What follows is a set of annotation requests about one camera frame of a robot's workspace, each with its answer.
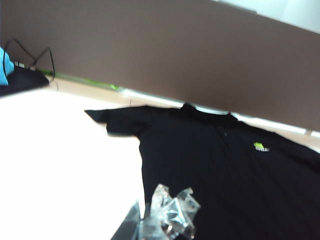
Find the flat black pad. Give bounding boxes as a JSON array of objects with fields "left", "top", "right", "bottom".
[{"left": 0, "top": 66, "right": 50, "bottom": 97}]

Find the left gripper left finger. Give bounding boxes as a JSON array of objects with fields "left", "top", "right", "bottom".
[{"left": 111, "top": 199, "right": 144, "bottom": 240}]

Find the thin black cable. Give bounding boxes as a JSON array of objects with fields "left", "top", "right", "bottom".
[
  {"left": 3, "top": 37, "right": 37, "bottom": 70},
  {"left": 33, "top": 46, "right": 59, "bottom": 91}
]

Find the white partition base rail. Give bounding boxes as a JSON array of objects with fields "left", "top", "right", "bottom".
[{"left": 121, "top": 87, "right": 320, "bottom": 138}]

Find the black polo shirt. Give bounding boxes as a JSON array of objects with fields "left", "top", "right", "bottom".
[{"left": 84, "top": 103, "right": 320, "bottom": 240}]

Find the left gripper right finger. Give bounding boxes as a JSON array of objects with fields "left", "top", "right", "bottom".
[{"left": 142, "top": 184, "right": 202, "bottom": 240}]

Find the light blue object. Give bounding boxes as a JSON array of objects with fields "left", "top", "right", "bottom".
[{"left": 0, "top": 47, "right": 15, "bottom": 87}]

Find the fabric desk partition panel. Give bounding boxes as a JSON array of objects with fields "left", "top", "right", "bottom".
[{"left": 0, "top": 0, "right": 320, "bottom": 132}]

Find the bright green strip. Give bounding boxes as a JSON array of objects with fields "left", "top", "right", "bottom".
[{"left": 37, "top": 67, "right": 121, "bottom": 91}]

